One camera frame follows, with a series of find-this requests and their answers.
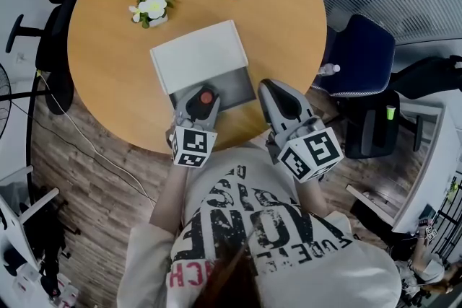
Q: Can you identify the black high-back office chair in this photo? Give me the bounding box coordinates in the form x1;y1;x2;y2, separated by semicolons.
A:
342;56;462;159

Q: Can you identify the white desk with slanted legs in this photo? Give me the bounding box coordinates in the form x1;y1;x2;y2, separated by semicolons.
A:
0;165;61;271

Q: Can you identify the white flower potted plant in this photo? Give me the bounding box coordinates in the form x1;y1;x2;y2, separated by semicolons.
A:
128;0;176;30

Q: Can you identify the black swivel chair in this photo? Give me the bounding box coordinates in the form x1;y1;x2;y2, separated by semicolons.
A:
19;183;82;300

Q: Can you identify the clear plastic water bottle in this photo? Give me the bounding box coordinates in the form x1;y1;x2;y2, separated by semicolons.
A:
317;63;341;76

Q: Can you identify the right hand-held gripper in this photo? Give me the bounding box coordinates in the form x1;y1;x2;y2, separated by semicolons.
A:
258;78;344;184

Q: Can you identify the person's right forearm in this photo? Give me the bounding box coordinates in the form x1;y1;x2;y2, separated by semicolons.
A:
294;176;331;218

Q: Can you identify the white floor cable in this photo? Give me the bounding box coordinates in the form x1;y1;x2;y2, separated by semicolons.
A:
35;70;157;200

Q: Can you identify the small bottle with red cap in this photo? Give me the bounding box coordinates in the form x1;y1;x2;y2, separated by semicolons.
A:
191;85;217;120

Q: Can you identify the person's printed grey sweatshirt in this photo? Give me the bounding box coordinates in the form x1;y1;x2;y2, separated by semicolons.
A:
117;146;404;308

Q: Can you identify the grey drawer box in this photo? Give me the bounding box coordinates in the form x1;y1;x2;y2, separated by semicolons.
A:
149;19;258;113

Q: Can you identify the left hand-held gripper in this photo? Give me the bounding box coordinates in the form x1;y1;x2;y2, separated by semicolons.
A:
165;85;222;169

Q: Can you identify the person's left forearm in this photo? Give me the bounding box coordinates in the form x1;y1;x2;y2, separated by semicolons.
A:
149;165;191;234

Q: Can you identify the dark blue chair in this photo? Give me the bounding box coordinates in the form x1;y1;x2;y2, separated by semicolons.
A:
312;13;397;98

